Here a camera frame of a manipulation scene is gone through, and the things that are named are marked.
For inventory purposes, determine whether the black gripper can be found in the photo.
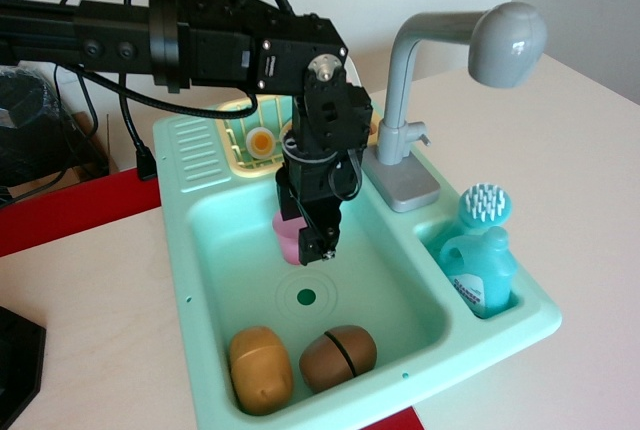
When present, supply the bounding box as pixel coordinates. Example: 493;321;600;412
276;130;361;266

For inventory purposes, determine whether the pink plastic cup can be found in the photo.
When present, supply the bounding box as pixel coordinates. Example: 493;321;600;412
272;211;306;265

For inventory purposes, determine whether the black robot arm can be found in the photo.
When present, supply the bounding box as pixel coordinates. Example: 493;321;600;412
1;0;373;264

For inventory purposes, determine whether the yellow drying rack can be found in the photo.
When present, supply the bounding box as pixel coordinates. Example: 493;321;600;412
216;95;293;178

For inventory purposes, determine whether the mint green toy sink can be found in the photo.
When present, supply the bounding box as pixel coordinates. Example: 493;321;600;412
153;116;562;429

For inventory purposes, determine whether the toy fried egg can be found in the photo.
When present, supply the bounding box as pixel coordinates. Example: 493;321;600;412
246;127;276;159

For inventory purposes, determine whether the brown toy kiwi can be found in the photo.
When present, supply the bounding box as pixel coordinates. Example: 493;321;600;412
298;325;378;393

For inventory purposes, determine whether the tan toy potato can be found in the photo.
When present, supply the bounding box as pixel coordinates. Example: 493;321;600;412
229;326;294;415

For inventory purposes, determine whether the teal dish brush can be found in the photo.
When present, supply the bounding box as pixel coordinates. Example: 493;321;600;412
458;183;513;231

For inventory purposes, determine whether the blue cleanser bottle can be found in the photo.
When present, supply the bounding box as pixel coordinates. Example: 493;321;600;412
438;226;518;319

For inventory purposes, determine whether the red table edge strip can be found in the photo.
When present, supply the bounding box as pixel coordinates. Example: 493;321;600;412
1;169;161;256

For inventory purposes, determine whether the grey toy faucet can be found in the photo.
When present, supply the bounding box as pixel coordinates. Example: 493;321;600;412
363;1;549;214

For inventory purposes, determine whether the black bag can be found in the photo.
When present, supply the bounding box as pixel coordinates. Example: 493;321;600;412
1;66;108;187

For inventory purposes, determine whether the black cable with plug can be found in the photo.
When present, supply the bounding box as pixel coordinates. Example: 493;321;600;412
53;63;259;182

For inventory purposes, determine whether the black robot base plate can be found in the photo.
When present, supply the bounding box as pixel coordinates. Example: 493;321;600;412
1;307;46;429

